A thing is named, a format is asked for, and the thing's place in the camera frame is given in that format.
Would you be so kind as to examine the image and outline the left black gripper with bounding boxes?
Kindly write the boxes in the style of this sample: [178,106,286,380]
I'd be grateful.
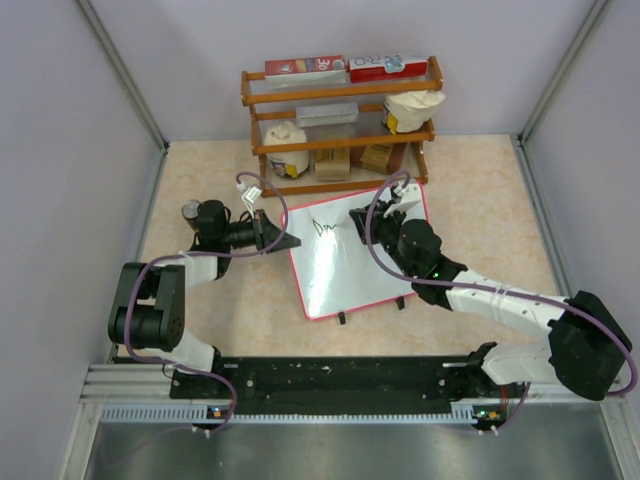
[221,209,300,255]

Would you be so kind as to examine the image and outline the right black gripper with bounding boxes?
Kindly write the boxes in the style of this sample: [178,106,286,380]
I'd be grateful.
[353,199,417,278]

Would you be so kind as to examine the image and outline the pink framed whiteboard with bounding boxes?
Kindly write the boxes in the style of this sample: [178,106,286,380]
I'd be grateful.
[281,189,415,321]

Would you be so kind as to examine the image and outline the white marker pen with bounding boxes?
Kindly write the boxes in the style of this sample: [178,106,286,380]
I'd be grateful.
[333,218,353,232]

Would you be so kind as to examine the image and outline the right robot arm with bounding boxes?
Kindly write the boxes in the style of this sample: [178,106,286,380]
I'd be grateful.
[349,201,632,401]

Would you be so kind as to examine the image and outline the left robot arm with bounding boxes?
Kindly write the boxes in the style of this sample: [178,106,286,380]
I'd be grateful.
[107,200,302,397]

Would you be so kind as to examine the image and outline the brown cleaning pad pack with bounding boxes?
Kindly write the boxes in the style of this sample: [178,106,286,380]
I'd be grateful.
[358,143,407,175]

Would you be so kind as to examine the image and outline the white paper bag left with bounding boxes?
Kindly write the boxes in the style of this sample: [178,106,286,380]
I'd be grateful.
[262,120,311,180]

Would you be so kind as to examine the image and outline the white paper bag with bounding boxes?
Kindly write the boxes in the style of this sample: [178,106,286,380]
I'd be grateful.
[382,90,446,134]
[262,120,311,180]

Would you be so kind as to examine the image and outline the black yellow can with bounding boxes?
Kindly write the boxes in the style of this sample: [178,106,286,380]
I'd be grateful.
[181,199,201,224]

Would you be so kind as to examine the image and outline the wooden three tier shelf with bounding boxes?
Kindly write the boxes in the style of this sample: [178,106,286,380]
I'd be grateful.
[240,56,444,195]

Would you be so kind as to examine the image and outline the white paper bag right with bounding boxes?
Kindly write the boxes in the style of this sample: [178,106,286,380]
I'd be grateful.
[382,90,446,134]

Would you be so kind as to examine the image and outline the silver foil box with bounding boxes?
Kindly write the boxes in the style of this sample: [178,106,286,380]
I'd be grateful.
[295,102,359,128]

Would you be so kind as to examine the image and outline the red white box right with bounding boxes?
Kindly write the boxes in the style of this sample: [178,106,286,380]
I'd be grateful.
[348,54,428,83]

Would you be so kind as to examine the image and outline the red toothpaste box left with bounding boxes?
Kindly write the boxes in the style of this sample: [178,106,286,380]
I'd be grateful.
[264,55,345,77]

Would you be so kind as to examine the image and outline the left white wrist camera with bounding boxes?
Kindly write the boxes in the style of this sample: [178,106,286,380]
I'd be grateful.
[236,182,262,207]

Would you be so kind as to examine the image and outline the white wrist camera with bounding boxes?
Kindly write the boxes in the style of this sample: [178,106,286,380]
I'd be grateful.
[385,183,422,217]
[236,182,262,207]

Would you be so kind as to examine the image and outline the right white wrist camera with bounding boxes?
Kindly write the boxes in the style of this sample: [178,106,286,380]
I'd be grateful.
[385,183,422,217]

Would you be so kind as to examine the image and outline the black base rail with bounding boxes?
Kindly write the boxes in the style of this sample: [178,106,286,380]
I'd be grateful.
[169,356,525,416]

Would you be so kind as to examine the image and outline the grey slotted cable duct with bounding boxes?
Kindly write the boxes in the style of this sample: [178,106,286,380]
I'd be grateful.
[100,403,504,425]

